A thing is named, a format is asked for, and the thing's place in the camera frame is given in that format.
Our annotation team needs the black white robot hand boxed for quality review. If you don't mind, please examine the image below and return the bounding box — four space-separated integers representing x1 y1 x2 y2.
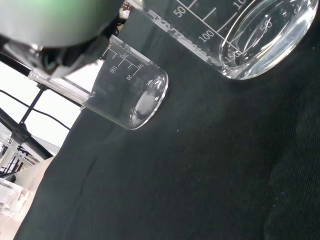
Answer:
0 0 126 77

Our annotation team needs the black tripod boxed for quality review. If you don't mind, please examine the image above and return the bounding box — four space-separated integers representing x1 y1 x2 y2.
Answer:
0 52 63 161

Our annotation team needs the clear plastic box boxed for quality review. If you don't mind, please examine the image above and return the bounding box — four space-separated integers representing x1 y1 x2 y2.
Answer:
0 177 33 219

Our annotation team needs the black bench cloth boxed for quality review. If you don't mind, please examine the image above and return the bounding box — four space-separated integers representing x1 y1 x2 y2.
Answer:
13 0 320 240

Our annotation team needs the thin black cable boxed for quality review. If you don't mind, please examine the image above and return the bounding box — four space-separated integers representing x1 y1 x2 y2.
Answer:
0 89 72 131

